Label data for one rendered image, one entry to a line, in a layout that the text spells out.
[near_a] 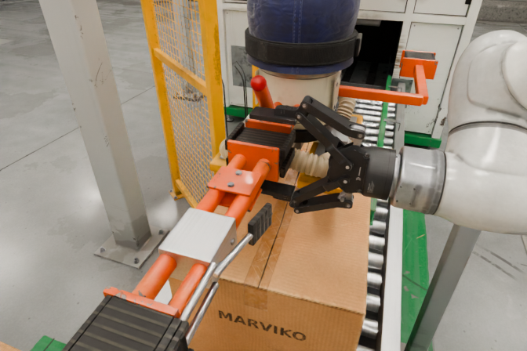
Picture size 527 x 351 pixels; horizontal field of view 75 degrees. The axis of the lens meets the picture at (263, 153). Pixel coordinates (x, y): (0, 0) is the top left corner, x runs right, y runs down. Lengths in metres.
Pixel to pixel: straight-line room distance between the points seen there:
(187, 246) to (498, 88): 0.43
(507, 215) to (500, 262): 1.87
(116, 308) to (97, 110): 1.37
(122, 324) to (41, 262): 2.01
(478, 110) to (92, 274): 1.94
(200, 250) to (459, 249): 0.98
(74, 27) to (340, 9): 1.14
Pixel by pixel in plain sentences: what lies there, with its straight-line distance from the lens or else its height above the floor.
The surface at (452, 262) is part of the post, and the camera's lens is 1.29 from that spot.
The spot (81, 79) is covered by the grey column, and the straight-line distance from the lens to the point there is 1.65.
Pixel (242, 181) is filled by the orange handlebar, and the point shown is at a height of 1.24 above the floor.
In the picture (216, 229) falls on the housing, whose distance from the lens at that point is 0.40.
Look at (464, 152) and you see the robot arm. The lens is 0.52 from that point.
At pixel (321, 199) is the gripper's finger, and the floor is 1.15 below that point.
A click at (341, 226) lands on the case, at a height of 0.95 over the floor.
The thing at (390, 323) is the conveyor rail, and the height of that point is 0.59.
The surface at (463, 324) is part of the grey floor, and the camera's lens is 2.00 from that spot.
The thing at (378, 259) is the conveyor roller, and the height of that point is 0.55.
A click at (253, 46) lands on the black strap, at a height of 1.34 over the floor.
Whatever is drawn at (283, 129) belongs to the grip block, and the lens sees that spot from 0.58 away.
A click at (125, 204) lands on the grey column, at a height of 0.36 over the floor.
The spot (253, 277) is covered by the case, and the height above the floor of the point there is 0.95.
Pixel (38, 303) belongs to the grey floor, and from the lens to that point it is 2.14.
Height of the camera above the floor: 1.51
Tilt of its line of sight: 32 degrees down
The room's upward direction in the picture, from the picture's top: straight up
